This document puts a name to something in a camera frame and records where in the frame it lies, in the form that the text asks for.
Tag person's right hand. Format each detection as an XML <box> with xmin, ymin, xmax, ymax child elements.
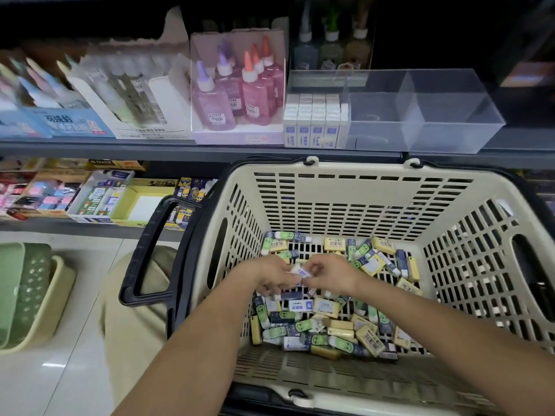
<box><xmin>304</xmin><ymin>252</ymin><xmax>374</xmax><ymax>300</ymax></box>

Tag person's left hand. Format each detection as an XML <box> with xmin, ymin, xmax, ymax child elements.
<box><xmin>238</xmin><ymin>254</ymin><xmax>305</xmax><ymax>298</ymax></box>

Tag pile of erasers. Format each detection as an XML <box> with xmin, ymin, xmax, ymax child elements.
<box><xmin>250</xmin><ymin>229</ymin><xmax>423</xmax><ymax>361</ymax></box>

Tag beige shopping basket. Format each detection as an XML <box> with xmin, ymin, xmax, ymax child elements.
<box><xmin>119</xmin><ymin>155</ymin><xmax>555</xmax><ymax>416</ymax></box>

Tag rows of white erasers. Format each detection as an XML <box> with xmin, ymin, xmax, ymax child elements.
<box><xmin>283</xmin><ymin>92</ymin><xmax>352</xmax><ymax>150</ymax></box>

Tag grey store shelves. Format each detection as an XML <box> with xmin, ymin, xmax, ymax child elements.
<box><xmin>0</xmin><ymin>0</ymin><xmax>555</xmax><ymax>239</ymax></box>

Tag person's right forearm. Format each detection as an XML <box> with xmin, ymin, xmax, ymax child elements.
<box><xmin>356</xmin><ymin>277</ymin><xmax>555</xmax><ymax>416</ymax></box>

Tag person's left forearm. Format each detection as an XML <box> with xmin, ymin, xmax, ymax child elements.
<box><xmin>113</xmin><ymin>281</ymin><xmax>261</xmax><ymax>416</ymax></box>

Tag pink glue display box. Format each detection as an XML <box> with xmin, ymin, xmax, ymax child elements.
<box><xmin>189</xmin><ymin>28</ymin><xmax>289</xmax><ymax>146</ymax></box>

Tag yellow empty display box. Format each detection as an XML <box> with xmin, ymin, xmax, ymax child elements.
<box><xmin>111</xmin><ymin>177</ymin><xmax>179</xmax><ymax>228</ymax></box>

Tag white eraser display box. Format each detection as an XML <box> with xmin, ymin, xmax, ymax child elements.
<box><xmin>68</xmin><ymin>169</ymin><xmax>135</xmax><ymax>224</ymax></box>

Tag white glue display box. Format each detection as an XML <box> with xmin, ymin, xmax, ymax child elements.
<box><xmin>65</xmin><ymin>8</ymin><xmax>194</xmax><ymax>139</ymax></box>

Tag yellow plastic basket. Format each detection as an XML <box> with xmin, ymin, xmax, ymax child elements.
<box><xmin>0</xmin><ymin>255</ymin><xmax>77</xmax><ymax>356</ymax></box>

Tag green plastic basket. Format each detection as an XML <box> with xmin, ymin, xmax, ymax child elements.
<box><xmin>0</xmin><ymin>242</ymin><xmax>53</xmax><ymax>347</ymax></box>

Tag dark blue yellow packets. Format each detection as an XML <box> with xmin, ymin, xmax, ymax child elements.
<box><xmin>165</xmin><ymin>177</ymin><xmax>218</xmax><ymax>231</ymax></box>

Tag pink glue bottle purple cap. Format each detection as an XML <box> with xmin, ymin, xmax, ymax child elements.
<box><xmin>191</xmin><ymin>60</ymin><xmax>237</xmax><ymax>132</ymax></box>
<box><xmin>214</xmin><ymin>43</ymin><xmax>246</xmax><ymax>118</ymax></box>

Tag pink glue bottle orange cap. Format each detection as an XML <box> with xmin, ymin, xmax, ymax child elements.
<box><xmin>240</xmin><ymin>51</ymin><xmax>276</xmax><ymax>127</ymax></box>
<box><xmin>260</xmin><ymin>34</ymin><xmax>287</xmax><ymax>96</ymax></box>
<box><xmin>251</xmin><ymin>43</ymin><xmax>283</xmax><ymax>109</ymax></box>

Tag clear plastic divider tray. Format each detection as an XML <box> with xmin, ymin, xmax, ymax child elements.
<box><xmin>286</xmin><ymin>68</ymin><xmax>506</xmax><ymax>155</ymax></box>

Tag translucent glue bottle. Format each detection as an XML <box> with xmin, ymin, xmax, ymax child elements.
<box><xmin>319</xmin><ymin>4</ymin><xmax>346</xmax><ymax>70</ymax></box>
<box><xmin>292</xmin><ymin>0</ymin><xmax>320</xmax><ymax>72</ymax></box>
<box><xmin>345</xmin><ymin>4</ymin><xmax>374</xmax><ymax>70</ymax></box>

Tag row of clear glue bottles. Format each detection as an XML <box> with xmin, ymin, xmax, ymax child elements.
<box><xmin>82</xmin><ymin>56</ymin><xmax>166</xmax><ymax>127</ymax></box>

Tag pink stationery packets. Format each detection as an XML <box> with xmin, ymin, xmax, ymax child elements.
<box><xmin>0</xmin><ymin>169</ymin><xmax>88</xmax><ymax>220</ymax></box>

